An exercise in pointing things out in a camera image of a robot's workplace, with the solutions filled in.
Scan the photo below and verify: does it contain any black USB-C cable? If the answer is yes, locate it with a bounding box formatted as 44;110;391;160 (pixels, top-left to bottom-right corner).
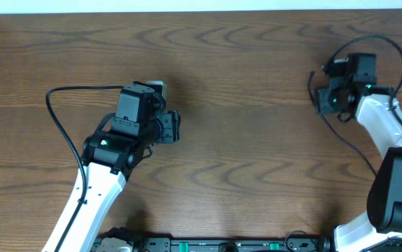
307;70;379;178

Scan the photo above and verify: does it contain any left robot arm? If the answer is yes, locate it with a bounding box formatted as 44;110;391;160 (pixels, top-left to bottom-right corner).
43;80;181;251

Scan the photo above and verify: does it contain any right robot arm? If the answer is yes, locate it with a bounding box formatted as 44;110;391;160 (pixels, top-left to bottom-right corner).
311;53;402;251

